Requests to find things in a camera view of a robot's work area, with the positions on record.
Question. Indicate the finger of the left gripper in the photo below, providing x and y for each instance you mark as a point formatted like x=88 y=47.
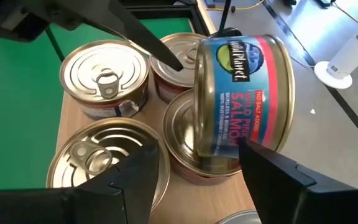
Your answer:
x=135 y=34

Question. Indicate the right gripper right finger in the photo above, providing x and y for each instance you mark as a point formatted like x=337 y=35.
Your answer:
x=306 y=205

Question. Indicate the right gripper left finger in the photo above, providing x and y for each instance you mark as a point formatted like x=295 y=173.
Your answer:
x=57 y=208

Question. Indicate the blue pink salmon can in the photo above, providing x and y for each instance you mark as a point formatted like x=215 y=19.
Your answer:
x=244 y=93
x=104 y=77
x=104 y=137
x=179 y=130
x=182 y=49

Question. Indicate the small white floor scrap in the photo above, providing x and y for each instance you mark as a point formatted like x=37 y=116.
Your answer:
x=313 y=111

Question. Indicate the white tower fan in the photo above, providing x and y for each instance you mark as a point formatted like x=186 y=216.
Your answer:
x=346 y=56

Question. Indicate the black frame wooden shelf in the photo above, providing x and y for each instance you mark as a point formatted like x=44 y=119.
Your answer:
x=197 y=202

